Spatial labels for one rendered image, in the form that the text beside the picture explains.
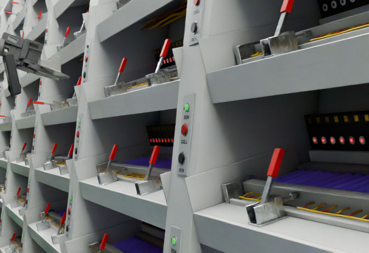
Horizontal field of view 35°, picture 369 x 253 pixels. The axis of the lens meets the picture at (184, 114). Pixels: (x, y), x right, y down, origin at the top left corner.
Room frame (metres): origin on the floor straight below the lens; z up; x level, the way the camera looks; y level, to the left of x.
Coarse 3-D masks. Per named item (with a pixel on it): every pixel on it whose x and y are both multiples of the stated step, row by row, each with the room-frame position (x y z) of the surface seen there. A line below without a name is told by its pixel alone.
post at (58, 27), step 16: (48, 16) 2.19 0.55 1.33; (64, 16) 2.14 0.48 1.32; (80, 16) 2.17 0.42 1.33; (48, 32) 2.15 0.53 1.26; (64, 32) 2.15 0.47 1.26; (64, 64) 2.15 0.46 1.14; (80, 64) 2.17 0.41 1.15; (48, 80) 2.13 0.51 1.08; (64, 80) 2.15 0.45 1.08; (48, 96) 2.13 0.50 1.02; (48, 128) 2.14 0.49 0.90; (64, 128) 2.16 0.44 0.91; (32, 144) 2.21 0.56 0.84; (48, 144) 2.14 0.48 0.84; (64, 144) 2.16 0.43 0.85; (32, 176) 2.13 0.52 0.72; (32, 192) 2.13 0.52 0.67; (48, 192) 2.15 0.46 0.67; (64, 192) 2.17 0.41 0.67; (32, 208) 2.13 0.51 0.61; (32, 240) 2.13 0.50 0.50
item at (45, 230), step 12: (48, 204) 1.97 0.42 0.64; (60, 204) 2.16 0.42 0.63; (36, 216) 2.13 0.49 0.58; (48, 216) 2.13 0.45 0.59; (60, 216) 1.99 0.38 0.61; (36, 228) 2.01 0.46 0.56; (48, 228) 1.96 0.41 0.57; (60, 228) 1.72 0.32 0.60; (36, 240) 1.99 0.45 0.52; (48, 240) 1.78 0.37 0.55; (60, 240) 1.56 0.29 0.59; (48, 252) 1.79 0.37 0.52; (60, 252) 1.59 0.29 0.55
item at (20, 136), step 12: (36, 12) 2.78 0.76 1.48; (36, 84) 2.80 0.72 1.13; (24, 96) 2.78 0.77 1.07; (36, 96) 2.80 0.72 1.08; (24, 132) 2.79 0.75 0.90; (12, 144) 2.77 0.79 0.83; (12, 180) 2.78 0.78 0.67; (24, 180) 2.80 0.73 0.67; (12, 228) 2.79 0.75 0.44; (0, 252) 2.77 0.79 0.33
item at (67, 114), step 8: (56, 96) 2.14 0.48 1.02; (64, 96) 2.15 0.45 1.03; (72, 96) 2.16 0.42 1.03; (40, 104) 2.12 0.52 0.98; (40, 112) 2.12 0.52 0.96; (48, 112) 1.97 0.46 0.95; (56, 112) 1.86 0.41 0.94; (64, 112) 1.75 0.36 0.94; (72, 112) 1.65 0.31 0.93; (48, 120) 2.01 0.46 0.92; (56, 120) 1.89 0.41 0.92; (64, 120) 1.78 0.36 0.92; (72, 120) 1.68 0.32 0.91
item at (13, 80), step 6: (12, 54) 1.62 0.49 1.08; (6, 60) 1.61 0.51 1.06; (12, 60) 1.62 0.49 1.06; (6, 66) 1.62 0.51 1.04; (12, 66) 1.62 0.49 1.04; (6, 72) 1.64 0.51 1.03; (12, 72) 1.62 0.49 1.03; (12, 78) 1.62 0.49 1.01; (18, 78) 1.63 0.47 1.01; (12, 84) 1.62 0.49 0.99; (18, 84) 1.63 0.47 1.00; (12, 90) 1.62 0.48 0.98; (18, 90) 1.63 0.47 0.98
